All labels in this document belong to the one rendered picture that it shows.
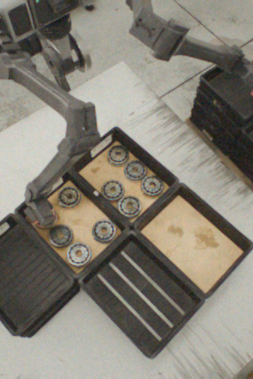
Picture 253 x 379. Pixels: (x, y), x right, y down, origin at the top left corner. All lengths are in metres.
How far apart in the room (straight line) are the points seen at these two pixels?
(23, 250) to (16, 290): 0.17
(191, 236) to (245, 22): 2.49
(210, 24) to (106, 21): 0.92
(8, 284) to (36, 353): 0.31
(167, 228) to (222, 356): 0.57
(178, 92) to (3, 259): 1.98
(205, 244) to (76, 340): 0.68
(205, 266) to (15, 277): 0.78
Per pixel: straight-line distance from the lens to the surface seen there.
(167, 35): 1.08
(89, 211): 1.62
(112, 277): 1.53
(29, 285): 1.58
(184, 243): 1.58
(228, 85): 2.49
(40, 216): 1.36
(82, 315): 1.65
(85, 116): 1.01
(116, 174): 1.68
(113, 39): 3.40
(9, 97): 3.12
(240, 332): 1.70
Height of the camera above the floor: 2.33
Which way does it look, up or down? 67 degrees down
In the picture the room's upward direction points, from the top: 1 degrees counter-clockwise
